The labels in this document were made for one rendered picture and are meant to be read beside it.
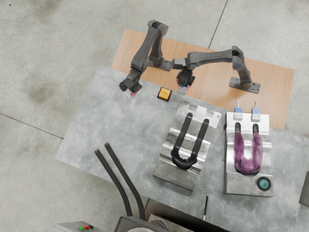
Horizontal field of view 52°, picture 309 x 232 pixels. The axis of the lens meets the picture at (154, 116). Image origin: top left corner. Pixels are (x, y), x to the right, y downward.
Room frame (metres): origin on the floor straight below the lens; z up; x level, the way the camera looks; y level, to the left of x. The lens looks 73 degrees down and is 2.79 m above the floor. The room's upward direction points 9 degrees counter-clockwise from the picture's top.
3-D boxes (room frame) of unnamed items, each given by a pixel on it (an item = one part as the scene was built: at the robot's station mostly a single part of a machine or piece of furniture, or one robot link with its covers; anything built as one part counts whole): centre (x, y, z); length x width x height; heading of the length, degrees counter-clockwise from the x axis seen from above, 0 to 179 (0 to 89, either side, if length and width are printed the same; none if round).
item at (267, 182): (0.07, -0.55, 0.93); 0.08 x 0.08 x 0.04
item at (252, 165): (0.27, -0.52, 0.90); 0.26 x 0.18 x 0.08; 167
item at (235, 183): (0.27, -0.52, 0.86); 0.50 x 0.26 x 0.11; 167
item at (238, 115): (0.54, -0.53, 0.86); 0.13 x 0.05 x 0.05; 167
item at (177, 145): (0.38, -0.19, 0.92); 0.35 x 0.16 x 0.09; 149
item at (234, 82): (0.72, -0.62, 0.84); 0.20 x 0.07 x 0.08; 65
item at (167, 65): (0.97, -0.08, 0.84); 0.20 x 0.07 x 0.08; 65
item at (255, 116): (0.52, -0.63, 0.86); 0.13 x 0.05 x 0.05; 167
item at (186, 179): (0.37, -0.17, 0.87); 0.50 x 0.26 x 0.14; 149
